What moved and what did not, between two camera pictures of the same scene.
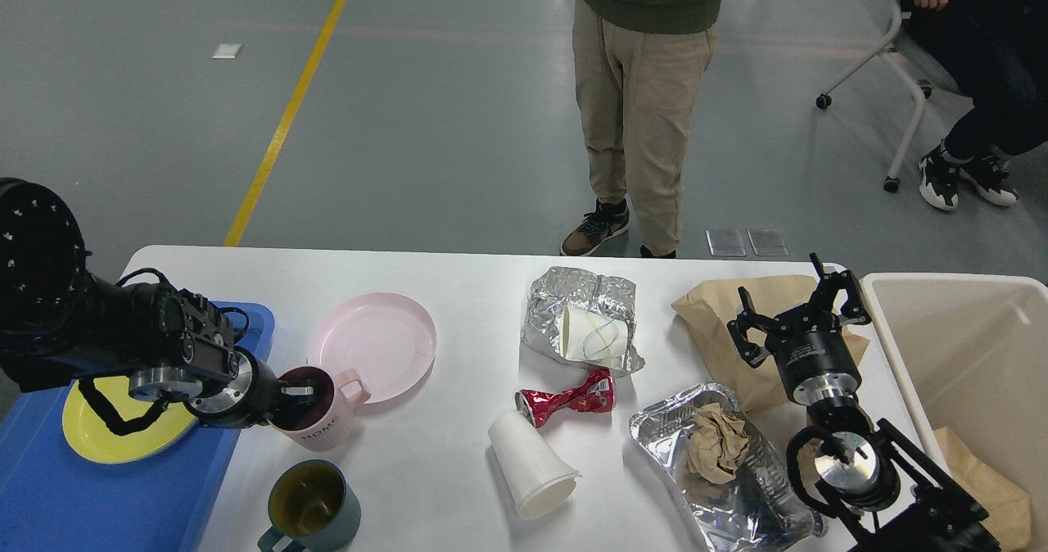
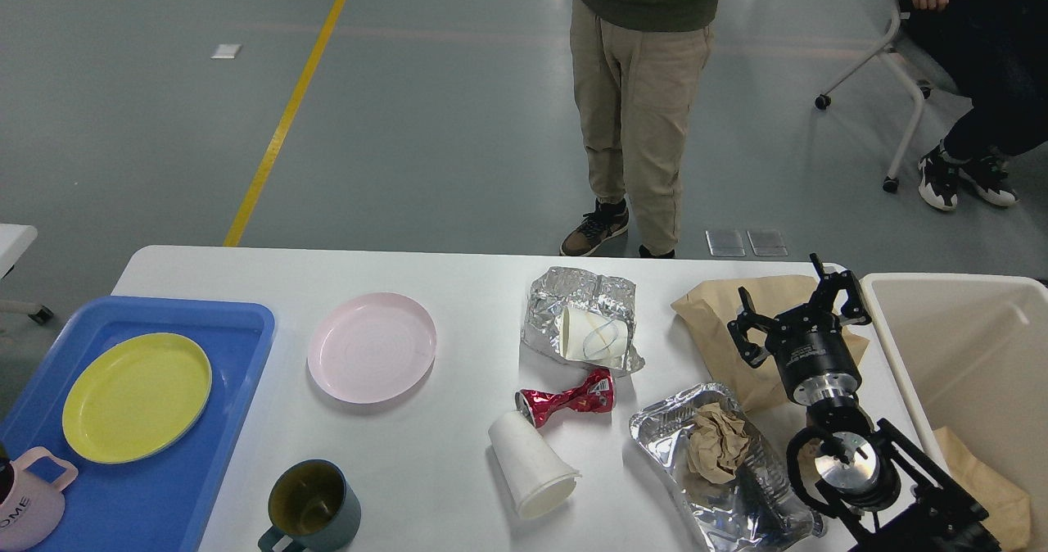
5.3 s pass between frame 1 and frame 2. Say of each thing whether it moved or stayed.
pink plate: stayed
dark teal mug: stayed
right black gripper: stayed
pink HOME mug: moved
